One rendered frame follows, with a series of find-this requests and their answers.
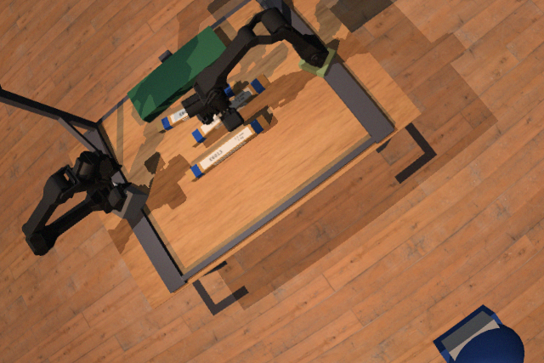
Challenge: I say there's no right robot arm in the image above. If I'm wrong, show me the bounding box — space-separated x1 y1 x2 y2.
22 150 127 256

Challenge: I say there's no black metal overhead frame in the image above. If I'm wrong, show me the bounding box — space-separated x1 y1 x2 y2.
0 88 99 152

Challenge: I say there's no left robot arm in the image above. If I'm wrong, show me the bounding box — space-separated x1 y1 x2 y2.
181 7 329 125

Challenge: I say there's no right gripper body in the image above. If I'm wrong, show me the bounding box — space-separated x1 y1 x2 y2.
89 150 126 207

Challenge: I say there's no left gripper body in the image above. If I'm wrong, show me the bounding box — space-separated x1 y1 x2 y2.
211 94 244 132

